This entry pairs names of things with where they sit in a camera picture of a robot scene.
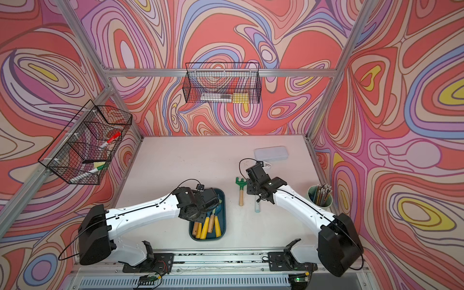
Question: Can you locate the left black wire basket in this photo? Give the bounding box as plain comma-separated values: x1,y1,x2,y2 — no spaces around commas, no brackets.
38,100,132,186

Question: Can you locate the dark green hand rake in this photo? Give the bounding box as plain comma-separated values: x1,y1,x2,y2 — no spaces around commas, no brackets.
236,177,247,207

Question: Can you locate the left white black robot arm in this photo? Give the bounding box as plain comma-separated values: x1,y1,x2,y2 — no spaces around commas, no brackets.
78,187,219,267

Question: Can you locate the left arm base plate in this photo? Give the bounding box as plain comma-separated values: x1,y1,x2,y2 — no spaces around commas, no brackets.
123,253,174,274

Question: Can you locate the black wire basket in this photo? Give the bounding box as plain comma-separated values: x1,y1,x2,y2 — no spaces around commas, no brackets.
182,61,262,104
38,100,132,186

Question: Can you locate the light blue hand fork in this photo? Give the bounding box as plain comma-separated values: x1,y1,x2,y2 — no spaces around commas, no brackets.
254,196,261,213

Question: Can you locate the small white clip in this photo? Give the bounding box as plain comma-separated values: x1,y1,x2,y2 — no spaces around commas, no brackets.
263,161,272,169

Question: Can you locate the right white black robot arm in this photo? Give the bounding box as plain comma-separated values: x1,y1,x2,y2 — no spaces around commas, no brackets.
246,161,364,277

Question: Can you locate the back black wire basket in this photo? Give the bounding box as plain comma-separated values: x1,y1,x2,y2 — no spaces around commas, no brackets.
182,61,262,104

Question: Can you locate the yellow item in back basket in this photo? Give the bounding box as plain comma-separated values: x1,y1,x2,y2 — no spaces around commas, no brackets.
232,93,250,104

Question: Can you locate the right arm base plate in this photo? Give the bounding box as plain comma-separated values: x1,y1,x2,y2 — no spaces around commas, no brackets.
263,251,318,273

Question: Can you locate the translucent plastic lidded box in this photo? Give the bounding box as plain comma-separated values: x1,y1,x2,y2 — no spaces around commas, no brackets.
254,146,289,163

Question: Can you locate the green capped marker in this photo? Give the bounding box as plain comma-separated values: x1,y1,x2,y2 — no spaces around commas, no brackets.
70,162,107,183

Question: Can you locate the teal storage box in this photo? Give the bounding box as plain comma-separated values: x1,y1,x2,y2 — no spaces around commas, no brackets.
188,188,227,242

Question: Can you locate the red capped marker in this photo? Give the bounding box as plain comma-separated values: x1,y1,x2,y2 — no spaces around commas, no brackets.
99,132,121,149

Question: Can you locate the green cup of pencils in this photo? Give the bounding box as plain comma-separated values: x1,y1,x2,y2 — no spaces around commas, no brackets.
307,184,333,209

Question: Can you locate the yellow handled garden tool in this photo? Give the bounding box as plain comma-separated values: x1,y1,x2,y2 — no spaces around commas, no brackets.
214,216,222,238

